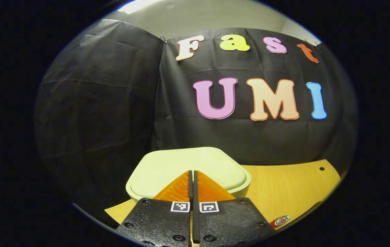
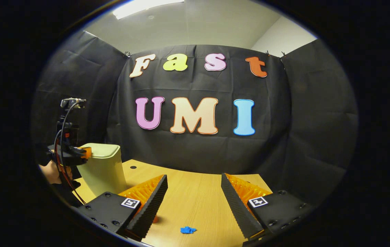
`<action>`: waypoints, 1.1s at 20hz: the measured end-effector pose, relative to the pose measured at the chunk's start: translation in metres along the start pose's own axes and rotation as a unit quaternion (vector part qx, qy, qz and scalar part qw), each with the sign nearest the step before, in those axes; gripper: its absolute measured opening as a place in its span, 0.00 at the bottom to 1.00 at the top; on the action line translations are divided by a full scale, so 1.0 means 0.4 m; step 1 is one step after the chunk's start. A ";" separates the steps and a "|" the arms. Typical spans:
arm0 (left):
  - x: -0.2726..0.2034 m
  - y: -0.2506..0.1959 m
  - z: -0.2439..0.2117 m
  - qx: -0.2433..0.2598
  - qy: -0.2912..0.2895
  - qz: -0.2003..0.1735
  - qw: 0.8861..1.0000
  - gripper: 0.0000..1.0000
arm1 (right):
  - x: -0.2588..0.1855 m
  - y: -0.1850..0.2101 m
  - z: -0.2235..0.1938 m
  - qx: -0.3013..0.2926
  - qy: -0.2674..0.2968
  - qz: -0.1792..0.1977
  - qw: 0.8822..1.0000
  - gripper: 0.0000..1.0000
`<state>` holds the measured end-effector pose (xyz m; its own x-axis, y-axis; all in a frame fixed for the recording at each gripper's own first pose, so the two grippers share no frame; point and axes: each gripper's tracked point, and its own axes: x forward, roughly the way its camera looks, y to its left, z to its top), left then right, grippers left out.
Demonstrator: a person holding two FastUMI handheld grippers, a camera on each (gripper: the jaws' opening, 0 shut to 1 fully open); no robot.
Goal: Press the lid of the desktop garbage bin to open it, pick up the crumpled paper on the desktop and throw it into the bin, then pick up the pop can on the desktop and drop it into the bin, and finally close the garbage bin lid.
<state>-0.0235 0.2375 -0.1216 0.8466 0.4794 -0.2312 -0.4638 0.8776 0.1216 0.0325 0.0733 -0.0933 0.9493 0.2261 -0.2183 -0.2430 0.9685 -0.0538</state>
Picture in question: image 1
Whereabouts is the pale green desktop garbage bin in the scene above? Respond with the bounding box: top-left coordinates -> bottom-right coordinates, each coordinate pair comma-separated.
126,147 -> 252,203

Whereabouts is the ceiling light panel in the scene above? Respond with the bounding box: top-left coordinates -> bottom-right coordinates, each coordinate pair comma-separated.
118,0 -> 158,13

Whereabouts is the black backdrop cloth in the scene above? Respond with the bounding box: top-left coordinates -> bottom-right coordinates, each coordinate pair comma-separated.
34,19 -> 358,223

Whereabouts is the red and white pop can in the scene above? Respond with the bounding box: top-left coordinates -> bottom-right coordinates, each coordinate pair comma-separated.
270,215 -> 291,228

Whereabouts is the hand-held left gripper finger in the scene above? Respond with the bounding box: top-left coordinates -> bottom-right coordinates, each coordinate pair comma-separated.
193,170 -> 276,247
115,170 -> 193,247

